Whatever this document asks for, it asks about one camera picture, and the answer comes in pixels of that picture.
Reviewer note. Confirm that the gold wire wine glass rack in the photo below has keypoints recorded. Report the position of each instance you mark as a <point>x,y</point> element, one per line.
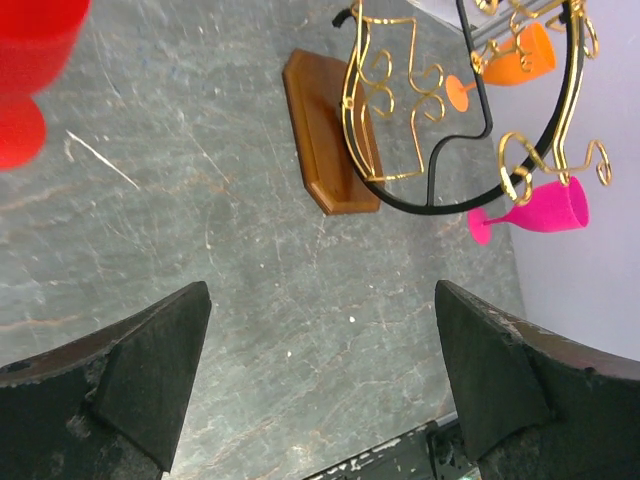
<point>370,130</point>

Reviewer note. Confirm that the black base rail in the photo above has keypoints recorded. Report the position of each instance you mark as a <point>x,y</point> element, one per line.
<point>431,451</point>

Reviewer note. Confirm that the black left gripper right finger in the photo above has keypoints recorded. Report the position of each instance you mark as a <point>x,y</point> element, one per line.
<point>533,404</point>

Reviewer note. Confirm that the pink plastic wine glass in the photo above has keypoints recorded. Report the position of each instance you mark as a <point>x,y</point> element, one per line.
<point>552,208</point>

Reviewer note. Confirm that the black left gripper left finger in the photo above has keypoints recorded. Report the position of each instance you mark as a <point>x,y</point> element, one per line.
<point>109,405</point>

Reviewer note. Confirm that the red plastic wine glass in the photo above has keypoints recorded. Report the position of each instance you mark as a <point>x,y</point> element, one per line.
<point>37,39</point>

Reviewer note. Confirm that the orange plastic wine glass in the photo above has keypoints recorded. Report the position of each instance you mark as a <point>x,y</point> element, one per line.
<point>520,59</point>

